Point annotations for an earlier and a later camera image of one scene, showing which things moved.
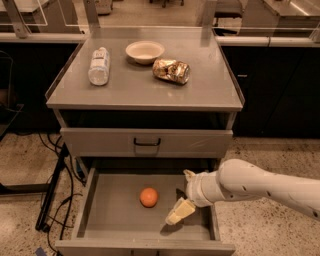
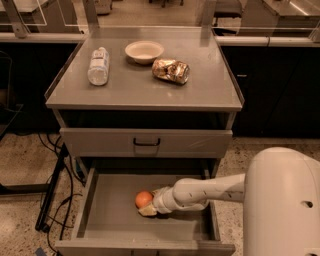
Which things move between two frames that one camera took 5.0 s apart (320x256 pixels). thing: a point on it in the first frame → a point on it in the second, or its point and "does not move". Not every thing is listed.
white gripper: [194, 190] → [162, 199]
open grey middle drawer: [123, 211] does not move
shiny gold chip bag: [172, 70] does not move
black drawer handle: [147, 143] does not move
